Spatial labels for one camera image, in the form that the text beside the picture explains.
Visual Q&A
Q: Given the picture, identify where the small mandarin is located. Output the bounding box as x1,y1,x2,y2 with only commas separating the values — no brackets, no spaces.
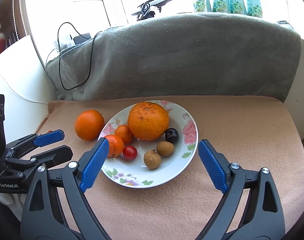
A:
105,134,125,158
115,125,134,145

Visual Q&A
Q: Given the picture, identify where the brown longan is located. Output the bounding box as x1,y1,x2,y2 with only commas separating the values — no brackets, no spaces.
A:
156,141,175,157
143,150,162,170

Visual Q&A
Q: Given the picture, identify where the speckled large orange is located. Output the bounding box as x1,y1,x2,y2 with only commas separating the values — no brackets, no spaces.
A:
128,102,169,141

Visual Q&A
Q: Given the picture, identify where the smooth large orange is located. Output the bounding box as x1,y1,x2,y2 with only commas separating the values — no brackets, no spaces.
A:
75,109,105,141

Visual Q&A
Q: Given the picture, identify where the floral white plate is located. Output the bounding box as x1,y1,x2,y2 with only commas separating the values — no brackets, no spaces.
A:
101,100,199,189

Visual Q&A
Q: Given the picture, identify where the beige blanket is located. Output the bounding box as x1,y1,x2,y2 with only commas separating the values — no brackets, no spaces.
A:
34,94,304,240

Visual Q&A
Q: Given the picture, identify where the white power strip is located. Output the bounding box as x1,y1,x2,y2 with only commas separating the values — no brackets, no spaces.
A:
53,35,75,53

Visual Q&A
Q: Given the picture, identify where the black power adapter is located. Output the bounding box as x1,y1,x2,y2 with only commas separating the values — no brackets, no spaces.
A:
73,33,91,44

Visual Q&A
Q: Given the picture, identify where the grey blanket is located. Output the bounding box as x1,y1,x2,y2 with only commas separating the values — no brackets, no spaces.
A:
45,13,302,101

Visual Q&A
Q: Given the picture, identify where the white cable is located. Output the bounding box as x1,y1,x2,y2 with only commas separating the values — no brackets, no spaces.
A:
0,69,49,105

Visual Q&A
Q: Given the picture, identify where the black cable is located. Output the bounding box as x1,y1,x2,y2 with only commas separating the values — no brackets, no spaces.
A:
57,22,103,91

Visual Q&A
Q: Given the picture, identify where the bead curtain cord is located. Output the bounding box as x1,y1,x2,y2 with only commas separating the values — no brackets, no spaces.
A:
11,0,21,41

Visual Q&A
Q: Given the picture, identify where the ring light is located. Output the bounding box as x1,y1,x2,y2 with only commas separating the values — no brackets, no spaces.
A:
131,0,173,21

